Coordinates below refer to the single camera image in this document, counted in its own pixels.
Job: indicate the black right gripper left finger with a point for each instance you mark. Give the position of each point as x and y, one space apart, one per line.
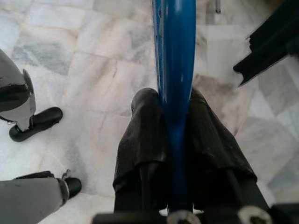
144 130

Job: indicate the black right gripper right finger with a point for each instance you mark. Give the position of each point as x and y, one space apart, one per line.
210 144

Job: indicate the blue plastic hanger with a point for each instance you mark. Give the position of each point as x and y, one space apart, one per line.
175 58

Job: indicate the black robot left foot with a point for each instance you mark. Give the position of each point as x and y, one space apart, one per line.
44 116

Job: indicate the black t-shirt green print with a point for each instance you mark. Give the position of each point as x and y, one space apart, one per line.
268 46

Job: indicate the grey robot right leg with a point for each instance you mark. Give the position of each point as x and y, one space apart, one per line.
28 200

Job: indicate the silver metal clothes rack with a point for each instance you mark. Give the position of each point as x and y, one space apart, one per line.
217 5

